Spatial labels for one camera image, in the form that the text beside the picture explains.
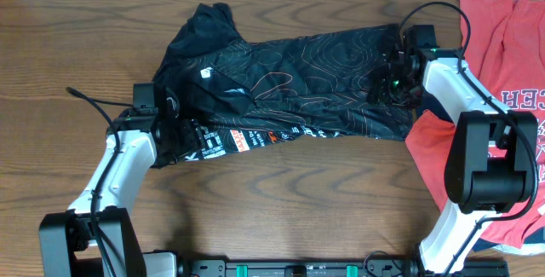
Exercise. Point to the black orange patterned jersey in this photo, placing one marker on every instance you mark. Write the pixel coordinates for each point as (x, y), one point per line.
(246, 95)

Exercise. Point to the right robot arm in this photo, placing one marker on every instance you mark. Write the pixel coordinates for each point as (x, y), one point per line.
(490, 174)

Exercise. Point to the navy blue garment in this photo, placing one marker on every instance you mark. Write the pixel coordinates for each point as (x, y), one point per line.
(429, 145)

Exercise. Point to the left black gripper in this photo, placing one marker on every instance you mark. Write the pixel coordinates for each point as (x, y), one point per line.
(193, 134)

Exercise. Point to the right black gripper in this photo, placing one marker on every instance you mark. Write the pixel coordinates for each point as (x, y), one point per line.
(379, 92)

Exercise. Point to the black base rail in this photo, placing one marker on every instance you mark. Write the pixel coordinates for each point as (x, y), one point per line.
(298, 268)

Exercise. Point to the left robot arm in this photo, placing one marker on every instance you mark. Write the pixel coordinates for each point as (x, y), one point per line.
(95, 236)

